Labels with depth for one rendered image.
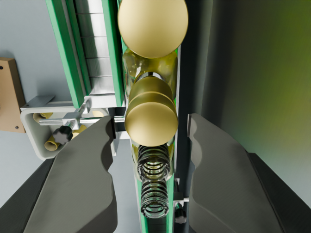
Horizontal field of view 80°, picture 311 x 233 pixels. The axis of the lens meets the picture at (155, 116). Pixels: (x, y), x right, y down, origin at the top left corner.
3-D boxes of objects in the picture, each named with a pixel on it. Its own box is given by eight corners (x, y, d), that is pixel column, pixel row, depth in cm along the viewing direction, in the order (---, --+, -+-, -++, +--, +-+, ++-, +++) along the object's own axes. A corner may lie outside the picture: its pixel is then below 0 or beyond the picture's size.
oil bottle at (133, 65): (164, 62, 38) (179, 113, 19) (136, 62, 37) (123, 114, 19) (164, 31, 35) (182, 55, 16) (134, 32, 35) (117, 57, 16)
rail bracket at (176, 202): (192, 179, 55) (204, 224, 43) (169, 180, 55) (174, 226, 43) (193, 169, 53) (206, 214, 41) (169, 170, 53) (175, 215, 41)
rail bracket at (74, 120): (133, 108, 42) (128, 143, 31) (58, 111, 42) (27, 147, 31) (132, 96, 41) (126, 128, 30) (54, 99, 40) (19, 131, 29)
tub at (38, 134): (120, 141, 62) (115, 159, 55) (52, 144, 62) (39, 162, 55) (112, 93, 54) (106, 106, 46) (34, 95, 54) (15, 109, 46)
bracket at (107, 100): (128, 96, 48) (125, 109, 42) (91, 98, 48) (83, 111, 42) (127, 83, 46) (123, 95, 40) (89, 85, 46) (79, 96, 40)
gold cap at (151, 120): (171, 115, 16) (178, 147, 13) (131, 116, 16) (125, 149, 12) (173, 76, 15) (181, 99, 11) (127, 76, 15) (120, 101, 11)
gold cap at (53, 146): (48, 139, 54) (54, 131, 58) (42, 146, 55) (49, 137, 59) (59, 145, 55) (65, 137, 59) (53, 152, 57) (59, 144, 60)
